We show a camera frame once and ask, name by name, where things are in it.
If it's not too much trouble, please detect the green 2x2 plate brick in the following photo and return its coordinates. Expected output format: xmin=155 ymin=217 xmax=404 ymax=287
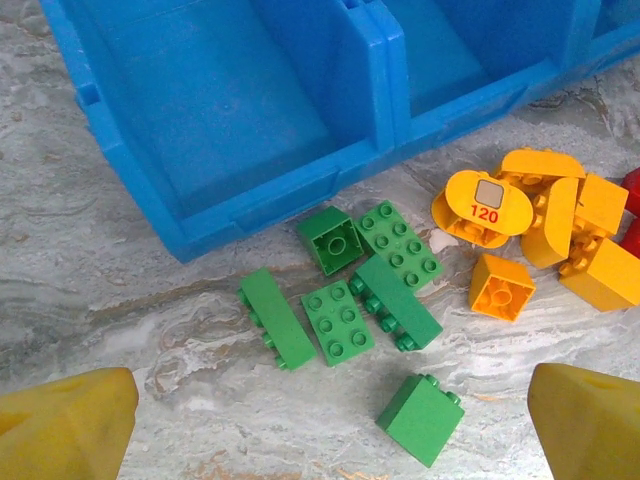
xmin=300 ymin=279 xmax=377 ymax=369

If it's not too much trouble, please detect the green hollow square lego brick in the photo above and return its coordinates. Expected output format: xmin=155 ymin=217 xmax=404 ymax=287
xmin=295 ymin=205 xmax=365 ymax=277

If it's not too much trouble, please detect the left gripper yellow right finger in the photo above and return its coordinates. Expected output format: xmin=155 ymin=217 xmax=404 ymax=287
xmin=527 ymin=363 xmax=640 ymax=480

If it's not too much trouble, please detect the green long lego brick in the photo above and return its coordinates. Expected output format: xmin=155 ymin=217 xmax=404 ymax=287
xmin=237 ymin=266 xmax=318 ymax=372
xmin=348 ymin=254 xmax=445 ymax=352

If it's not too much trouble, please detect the yellow curved lego brick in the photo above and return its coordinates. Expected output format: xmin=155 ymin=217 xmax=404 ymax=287
xmin=492 ymin=148 xmax=587 ymax=194
xmin=520 ymin=177 xmax=581 ymax=270

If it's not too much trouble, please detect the red lego brick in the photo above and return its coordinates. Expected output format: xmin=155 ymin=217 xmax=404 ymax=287
xmin=619 ymin=167 xmax=640 ymax=204
xmin=618 ymin=218 xmax=640 ymax=260

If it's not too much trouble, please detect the orange hollow square lego brick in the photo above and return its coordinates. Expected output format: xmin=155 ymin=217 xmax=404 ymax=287
xmin=468 ymin=253 xmax=537 ymax=325

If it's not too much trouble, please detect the yellow oval lego printed 120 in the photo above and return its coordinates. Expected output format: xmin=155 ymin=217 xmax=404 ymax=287
xmin=431 ymin=169 xmax=534 ymax=250

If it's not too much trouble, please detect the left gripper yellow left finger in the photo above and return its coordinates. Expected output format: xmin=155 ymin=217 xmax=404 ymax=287
xmin=0 ymin=367 xmax=140 ymax=480

